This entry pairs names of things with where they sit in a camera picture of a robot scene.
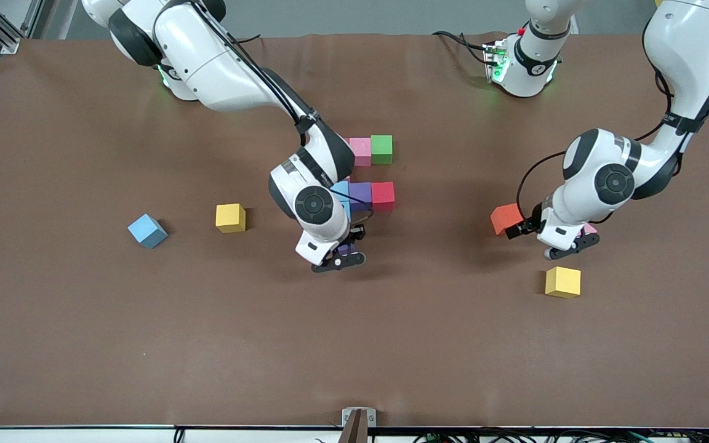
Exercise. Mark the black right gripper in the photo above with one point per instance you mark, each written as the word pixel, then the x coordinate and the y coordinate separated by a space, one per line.
pixel 356 233

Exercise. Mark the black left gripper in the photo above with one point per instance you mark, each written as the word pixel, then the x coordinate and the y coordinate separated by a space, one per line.
pixel 527 227

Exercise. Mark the orange foam cube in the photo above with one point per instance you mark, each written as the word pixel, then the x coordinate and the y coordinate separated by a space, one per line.
pixel 505 218

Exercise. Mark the purple foam cube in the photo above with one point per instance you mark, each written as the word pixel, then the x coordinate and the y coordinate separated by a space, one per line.
pixel 360 194
pixel 346 249

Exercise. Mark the red foam cube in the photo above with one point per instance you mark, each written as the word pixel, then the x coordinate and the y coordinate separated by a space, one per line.
pixel 383 195

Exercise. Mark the yellow foam cube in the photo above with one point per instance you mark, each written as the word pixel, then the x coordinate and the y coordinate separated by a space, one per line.
pixel 230 218
pixel 562 282

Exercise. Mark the pink foam cube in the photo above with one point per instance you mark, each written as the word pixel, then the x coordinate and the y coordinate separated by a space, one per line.
pixel 362 152
pixel 590 229

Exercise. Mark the green foam cube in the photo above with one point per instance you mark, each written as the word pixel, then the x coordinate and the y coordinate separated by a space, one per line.
pixel 382 149

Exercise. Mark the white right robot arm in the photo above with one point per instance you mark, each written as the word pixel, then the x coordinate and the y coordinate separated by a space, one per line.
pixel 219 61

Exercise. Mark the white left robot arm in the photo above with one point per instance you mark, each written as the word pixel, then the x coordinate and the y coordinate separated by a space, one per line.
pixel 687 61

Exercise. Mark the brown table mat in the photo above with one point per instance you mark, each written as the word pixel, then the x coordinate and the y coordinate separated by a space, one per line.
pixel 354 357

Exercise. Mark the grey metal camera bracket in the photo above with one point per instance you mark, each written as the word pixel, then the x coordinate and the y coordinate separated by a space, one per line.
pixel 359 421

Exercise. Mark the white table edge rail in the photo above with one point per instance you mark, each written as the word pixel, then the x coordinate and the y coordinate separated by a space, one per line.
pixel 84 435

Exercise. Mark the aluminium frame post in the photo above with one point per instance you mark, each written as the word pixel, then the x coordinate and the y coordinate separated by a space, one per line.
pixel 7 43

